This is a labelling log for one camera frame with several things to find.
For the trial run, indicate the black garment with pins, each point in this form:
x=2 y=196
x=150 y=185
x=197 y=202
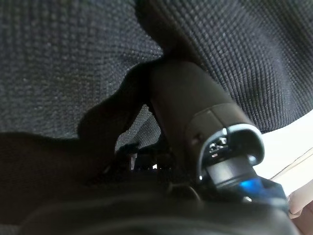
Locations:
x=61 y=61

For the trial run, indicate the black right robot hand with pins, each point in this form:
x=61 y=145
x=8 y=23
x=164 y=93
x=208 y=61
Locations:
x=185 y=102

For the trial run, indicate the white textured bed sheet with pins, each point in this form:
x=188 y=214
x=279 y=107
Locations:
x=288 y=147

